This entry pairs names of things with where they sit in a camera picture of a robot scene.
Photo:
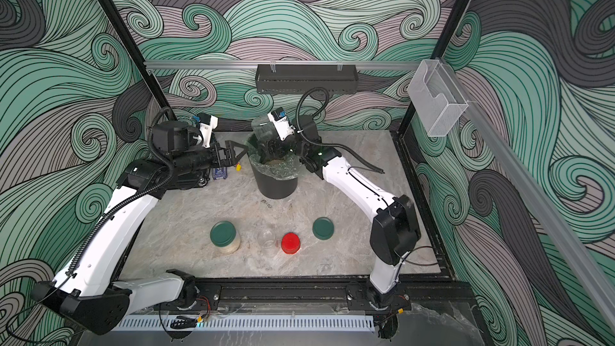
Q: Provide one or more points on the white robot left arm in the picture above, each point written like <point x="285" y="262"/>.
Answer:
<point x="87" y="290"/>

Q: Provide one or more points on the black hard case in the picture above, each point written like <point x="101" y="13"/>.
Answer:
<point x="189" y="181"/>

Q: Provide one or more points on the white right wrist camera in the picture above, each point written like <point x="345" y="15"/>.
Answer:
<point x="281" y="123"/>

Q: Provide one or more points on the green jar lid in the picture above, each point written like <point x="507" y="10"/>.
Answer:
<point x="323" y="228"/>

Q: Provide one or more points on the aluminium wall rail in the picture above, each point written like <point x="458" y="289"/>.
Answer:
<point x="220" y="64"/>
<point x="489" y="115"/>

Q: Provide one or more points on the white slotted cable duct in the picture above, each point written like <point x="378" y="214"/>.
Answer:
<point x="249" y="323"/>

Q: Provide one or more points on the clear acrylic wall holder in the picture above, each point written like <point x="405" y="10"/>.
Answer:
<point x="435" y="92"/>

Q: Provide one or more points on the blue card box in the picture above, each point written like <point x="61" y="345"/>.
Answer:
<point x="219" y="173"/>

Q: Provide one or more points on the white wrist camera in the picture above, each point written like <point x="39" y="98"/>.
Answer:
<point x="205" y="125"/>
<point x="281" y="123"/>

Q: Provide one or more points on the aluminium right wall rail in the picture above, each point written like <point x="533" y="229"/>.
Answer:
<point x="489" y="115"/>

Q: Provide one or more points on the green-lidded oatmeal jar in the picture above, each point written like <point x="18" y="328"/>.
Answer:
<point x="264" y="130"/>
<point x="225" y="237"/>

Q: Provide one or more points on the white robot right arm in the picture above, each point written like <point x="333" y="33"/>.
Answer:
<point x="395" y="229"/>

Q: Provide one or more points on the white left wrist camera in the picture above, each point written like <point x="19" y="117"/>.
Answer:
<point x="205" y="125"/>

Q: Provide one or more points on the clear oatmeal jar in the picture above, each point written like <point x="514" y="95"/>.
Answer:
<point x="268" y="242"/>

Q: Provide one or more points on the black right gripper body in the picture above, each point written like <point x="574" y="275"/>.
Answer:
<point x="292" y="146"/>

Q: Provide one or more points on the red jar lid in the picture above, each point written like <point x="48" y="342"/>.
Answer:
<point x="290" y="243"/>

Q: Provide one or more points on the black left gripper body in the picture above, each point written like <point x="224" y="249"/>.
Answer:
<point x="211" y="160"/>

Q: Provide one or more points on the clear plastic bin liner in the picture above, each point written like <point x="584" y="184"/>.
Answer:
<point x="282" y="169"/>

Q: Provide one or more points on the black trash bin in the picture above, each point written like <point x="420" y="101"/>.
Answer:
<point x="274" y="189"/>

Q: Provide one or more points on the black wall-mounted tray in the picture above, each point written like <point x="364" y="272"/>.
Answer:
<point x="296" y="80"/>

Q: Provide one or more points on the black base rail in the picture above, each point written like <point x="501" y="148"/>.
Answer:
<point x="350" y="292"/>

